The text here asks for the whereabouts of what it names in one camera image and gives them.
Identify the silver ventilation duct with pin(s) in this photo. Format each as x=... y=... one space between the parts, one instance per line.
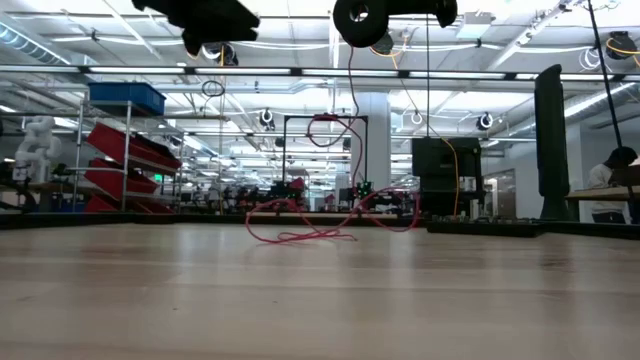
x=30 y=45

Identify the blue storage bin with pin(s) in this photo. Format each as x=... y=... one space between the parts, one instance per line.
x=127 y=97

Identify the red storage bin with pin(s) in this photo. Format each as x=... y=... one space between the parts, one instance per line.
x=100 y=205
x=107 y=140
x=107 y=180

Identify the long ceiling light rail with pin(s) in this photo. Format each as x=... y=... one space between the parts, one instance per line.
x=140 y=70

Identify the thin black leaning pole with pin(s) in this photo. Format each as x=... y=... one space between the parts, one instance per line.
x=605 y=75

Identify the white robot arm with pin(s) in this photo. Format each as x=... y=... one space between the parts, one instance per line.
x=37 y=145

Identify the black aluminium table frame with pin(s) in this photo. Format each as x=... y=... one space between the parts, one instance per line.
x=150 y=218

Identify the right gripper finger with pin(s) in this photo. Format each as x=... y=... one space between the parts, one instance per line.
x=412 y=6

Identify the black slab-shaped device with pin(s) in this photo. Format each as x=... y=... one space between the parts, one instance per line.
x=550 y=150

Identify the metal shelf rack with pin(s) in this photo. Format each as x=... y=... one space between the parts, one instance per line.
x=128 y=120

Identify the dark brown box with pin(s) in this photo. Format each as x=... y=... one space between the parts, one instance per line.
x=627 y=177

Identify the white ceiling box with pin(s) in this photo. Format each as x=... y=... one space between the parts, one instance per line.
x=475 y=25

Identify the black equipment cabinet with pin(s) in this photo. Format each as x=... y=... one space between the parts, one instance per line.
x=440 y=160

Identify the white column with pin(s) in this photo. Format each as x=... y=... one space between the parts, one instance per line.
x=377 y=150

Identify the black gantry frame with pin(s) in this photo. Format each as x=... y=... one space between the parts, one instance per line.
x=300 y=116

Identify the wooden work table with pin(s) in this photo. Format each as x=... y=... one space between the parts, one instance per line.
x=580 y=193

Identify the person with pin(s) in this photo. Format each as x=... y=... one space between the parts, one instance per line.
x=600 y=180

